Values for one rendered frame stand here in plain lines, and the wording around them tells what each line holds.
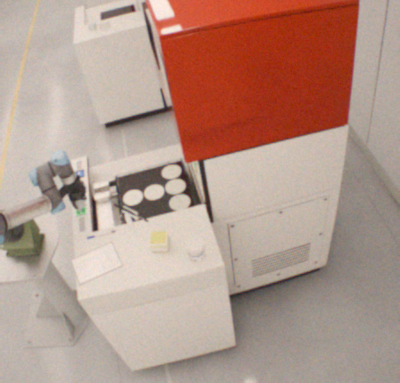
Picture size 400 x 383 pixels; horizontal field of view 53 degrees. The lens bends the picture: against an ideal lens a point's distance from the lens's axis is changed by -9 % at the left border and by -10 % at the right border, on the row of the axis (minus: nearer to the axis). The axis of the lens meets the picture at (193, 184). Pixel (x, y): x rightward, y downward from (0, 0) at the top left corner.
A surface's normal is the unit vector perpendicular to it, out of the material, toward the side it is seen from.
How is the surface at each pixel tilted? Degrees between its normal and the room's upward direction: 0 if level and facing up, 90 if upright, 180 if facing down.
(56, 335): 0
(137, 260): 0
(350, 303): 0
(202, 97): 90
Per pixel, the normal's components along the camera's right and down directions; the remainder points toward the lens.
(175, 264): -0.14, -0.68
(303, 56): 0.22, 0.69
